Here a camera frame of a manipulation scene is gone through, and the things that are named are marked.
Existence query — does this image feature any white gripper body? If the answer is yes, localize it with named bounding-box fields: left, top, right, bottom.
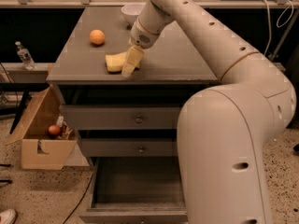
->
left=129, top=18, right=161, bottom=49

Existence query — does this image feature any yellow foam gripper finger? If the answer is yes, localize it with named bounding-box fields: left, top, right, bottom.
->
left=121, top=45, right=144, bottom=77

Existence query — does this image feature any yellow sponge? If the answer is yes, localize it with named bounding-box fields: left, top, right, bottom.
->
left=106, top=52, right=126, bottom=72

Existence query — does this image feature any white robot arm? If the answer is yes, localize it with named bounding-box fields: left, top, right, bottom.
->
left=121, top=0, right=296, bottom=224

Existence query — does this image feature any grey wooden drawer cabinet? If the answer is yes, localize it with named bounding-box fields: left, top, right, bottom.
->
left=46, top=6, right=219, bottom=224

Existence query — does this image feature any grey top drawer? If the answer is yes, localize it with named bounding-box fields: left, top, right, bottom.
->
left=60, top=105, right=179, bottom=130

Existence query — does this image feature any grey middle drawer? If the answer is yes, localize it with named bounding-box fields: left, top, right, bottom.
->
left=78, top=138, right=178, bottom=157

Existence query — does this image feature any grey open bottom drawer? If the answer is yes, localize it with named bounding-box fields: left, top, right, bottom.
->
left=79, top=157, right=188, bottom=224

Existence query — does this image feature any white ceramic bowl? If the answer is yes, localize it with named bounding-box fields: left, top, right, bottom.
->
left=121, top=4, right=144, bottom=25

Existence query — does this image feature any orange fruit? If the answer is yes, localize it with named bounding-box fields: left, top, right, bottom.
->
left=90, top=30, right=105, bottom=45

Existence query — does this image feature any red apple in box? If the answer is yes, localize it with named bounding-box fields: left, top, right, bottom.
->
left=48, top=125, right=61, bottom=137

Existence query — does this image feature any clear plastic water bottle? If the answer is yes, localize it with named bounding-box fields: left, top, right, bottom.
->
left=15, top=41, right=36, bottom=70

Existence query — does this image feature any cardboard box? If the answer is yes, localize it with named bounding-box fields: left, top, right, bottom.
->
left=7, top=88, right=80, bottom=170

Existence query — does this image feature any white shoe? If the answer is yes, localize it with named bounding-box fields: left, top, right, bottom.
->
left=0, top=209, right=17, bottom=224

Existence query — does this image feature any white cable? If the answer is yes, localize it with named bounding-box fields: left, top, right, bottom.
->
left=261, top=0, right=295, bottom=57

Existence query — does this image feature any black floor cable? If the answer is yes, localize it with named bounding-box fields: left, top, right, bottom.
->
left=62, top=171, right=96, bottom=224

